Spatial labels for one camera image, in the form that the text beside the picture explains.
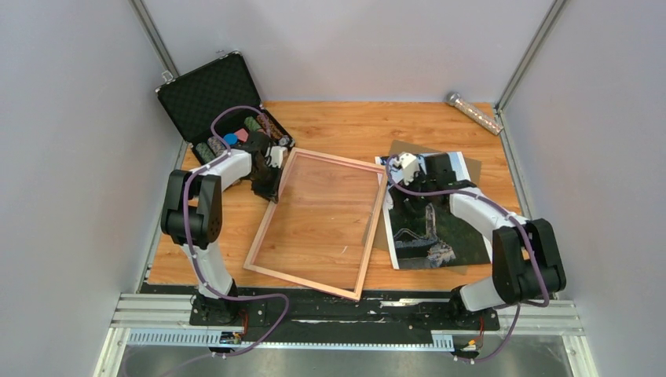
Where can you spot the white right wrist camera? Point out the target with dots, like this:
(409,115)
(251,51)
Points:
(409,165)

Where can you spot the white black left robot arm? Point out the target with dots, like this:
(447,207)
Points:
(192,214)

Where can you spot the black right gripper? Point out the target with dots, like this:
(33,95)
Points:
(399,195)

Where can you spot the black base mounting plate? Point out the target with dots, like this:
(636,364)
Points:
(380,317)

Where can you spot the aluminium enclosure post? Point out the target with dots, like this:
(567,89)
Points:
(170,71)
(536,43)

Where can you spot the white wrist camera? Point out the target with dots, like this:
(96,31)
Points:
(276,156)
(409,165)

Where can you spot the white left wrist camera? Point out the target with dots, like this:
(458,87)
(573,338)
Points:
(276,156)

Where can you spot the aluminium front rail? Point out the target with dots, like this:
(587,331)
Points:
(149,335)

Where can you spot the black poker chip case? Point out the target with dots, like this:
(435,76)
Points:
(194,100)

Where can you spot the glittery silver tube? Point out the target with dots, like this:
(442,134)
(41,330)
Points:
(487,122)

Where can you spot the blue poker chip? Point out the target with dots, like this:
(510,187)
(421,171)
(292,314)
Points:
(231,139)

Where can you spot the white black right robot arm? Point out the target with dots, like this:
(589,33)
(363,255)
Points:
(526,262)

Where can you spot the Great Wall photo print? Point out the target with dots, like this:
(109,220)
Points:
(437,234)

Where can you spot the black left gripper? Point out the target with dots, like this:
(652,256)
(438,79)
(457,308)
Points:
(271,192)

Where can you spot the wooden picture frame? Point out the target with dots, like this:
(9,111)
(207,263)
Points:
(374,224)

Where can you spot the left aluminium enclosure post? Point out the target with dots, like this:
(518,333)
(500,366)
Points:
(170,71)

